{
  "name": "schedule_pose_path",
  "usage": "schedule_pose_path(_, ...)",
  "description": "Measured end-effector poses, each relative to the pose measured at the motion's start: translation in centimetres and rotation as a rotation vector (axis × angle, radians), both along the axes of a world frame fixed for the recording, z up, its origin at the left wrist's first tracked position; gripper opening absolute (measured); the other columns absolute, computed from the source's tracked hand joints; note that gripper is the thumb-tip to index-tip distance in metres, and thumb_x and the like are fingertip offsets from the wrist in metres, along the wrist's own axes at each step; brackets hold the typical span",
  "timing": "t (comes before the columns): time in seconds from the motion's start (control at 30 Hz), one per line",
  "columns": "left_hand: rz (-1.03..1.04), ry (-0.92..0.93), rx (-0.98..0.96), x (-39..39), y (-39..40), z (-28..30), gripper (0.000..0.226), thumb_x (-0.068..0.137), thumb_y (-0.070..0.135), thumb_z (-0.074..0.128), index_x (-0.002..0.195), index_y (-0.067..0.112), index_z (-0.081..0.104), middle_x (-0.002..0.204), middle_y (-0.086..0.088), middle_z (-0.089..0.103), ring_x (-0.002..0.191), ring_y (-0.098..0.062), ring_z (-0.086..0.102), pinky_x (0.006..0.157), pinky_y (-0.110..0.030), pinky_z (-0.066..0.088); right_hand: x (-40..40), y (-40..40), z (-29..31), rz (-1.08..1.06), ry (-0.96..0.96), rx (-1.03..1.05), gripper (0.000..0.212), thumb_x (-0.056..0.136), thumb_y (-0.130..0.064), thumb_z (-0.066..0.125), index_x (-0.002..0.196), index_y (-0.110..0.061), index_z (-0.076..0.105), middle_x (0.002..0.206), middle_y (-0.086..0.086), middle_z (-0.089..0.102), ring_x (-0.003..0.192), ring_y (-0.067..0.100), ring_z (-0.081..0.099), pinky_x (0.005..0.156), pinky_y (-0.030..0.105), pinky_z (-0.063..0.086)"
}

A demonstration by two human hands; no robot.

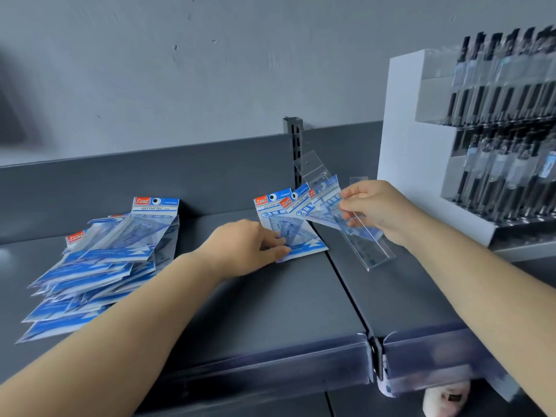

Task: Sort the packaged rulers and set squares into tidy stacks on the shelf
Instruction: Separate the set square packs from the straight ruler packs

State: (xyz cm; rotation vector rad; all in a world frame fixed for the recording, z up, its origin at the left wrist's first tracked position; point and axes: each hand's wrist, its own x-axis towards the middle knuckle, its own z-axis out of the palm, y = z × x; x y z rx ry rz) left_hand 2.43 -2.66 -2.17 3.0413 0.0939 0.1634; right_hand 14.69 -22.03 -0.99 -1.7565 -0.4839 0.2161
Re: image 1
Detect person's right hand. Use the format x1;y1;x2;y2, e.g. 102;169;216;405
339;180;429;248

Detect person's left hand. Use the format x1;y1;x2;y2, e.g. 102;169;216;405
193;219;291;283

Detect clear straight ruler packet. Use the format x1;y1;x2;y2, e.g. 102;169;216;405
293;150;397;272

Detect pile of blue set-square packets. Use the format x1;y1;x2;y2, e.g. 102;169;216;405
15;196;181;345

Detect person's left forearm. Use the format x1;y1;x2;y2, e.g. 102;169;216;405
0;251;226;417

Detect person's right forearm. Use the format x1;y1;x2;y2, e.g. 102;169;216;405
399;212;556;417

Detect white tiered pen display stand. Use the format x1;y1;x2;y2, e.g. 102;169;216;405
376;49;556;262

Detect rows of black gel pens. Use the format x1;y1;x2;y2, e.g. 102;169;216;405
447;24;556;224

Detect grey shelf back panel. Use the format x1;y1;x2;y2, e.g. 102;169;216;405
0;121;384;246

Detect grey slotted shelf post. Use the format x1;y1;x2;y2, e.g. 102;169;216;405
283;116;303;187

